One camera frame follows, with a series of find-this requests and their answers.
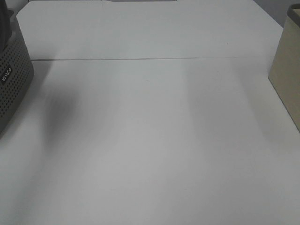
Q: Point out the dark grey towel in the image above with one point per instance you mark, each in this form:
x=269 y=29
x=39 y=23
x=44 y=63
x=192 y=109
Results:
x=5 y=25

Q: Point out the grey perforated plastic basket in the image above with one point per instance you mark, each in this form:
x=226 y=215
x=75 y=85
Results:
x=16 y=73

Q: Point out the beige fabric storage bin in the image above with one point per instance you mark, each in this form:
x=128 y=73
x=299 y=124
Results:
x=285 y=70

